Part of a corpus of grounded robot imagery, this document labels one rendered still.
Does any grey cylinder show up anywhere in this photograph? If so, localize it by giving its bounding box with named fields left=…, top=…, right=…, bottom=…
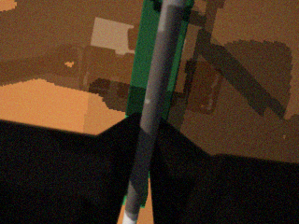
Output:
left=122, top=0, right=186, bottom=224

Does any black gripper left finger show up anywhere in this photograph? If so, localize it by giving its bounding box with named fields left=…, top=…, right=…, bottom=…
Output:
left=0, top=112, right=142, bottom=224

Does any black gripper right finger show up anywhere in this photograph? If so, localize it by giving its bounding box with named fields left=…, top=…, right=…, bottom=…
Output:
left=149, top=117, right=299, bottom=224

